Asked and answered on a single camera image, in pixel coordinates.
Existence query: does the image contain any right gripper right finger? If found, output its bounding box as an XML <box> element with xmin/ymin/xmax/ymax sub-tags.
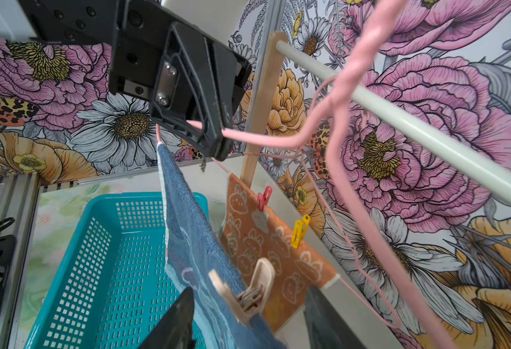
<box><xmin>303</xmin><ymin>286</ymin><xmax>365</xmax><ymax>349</ymax></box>

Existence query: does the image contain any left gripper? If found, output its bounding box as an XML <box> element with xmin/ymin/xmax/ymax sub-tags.
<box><xmin>20</xmin><ymin>1</ymin><xmax>252</xmax><ymax>161</ymax></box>

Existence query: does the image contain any pink hanger with blue towel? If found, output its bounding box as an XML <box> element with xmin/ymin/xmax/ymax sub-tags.
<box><xmin>154</xmin><ymin>0</ymin><xmax>459</xmax><ymax>349</ymax></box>

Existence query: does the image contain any orange bunny towel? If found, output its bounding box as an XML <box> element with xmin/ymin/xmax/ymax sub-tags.
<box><xmin>220</xmin><ymin>174</ymin><xmax>339</xmax><ymax>333</ymax></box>

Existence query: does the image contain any yellow clothespin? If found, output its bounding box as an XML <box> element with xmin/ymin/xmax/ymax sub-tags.
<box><xmin>291</xmin><ymin>215</ymin><xmax>311</xmax><ymax>250</ymax></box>

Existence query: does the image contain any wooden clothes rack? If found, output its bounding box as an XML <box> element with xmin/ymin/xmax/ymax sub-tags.
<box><xmin>223</xmin><ymin>29</ymin><xmax>511</xmax><ymax>205</ymax></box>

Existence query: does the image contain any beige clothespin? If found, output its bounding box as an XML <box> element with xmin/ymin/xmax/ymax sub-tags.
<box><xmin>207</xmin><ymin>257</ymin><xmax>277</xmax><ymax>327</ymax></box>

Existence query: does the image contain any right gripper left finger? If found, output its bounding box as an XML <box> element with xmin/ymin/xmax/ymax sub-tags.
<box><xmin>138</xmin><ymin>287</ymin><xmax>196</xmax><ymax>349</ymax></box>

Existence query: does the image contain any blue towel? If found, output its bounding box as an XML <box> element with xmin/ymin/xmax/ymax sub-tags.
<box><xmin>157</xmin><ymin>143</ymin><xmax>284</xmax><ymax>348</ymax></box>

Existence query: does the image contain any red clothespin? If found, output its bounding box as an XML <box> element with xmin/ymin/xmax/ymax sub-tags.
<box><xmin>257</xmin><ymin>186</ymin><xmax>273</xmax><ymax>212</ymax></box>

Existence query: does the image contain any aluminium front rail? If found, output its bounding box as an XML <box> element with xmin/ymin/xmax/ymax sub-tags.
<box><xmin>0</xmin><ymin>174</ymin><xmax>41</xmax><ymax>348</ymax></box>

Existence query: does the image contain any teal plastic basket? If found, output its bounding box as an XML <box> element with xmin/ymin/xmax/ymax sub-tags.
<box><xmin>23</xmin><ymin>191</ymin><xmax>210</xmax><ymax>349</ymax></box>

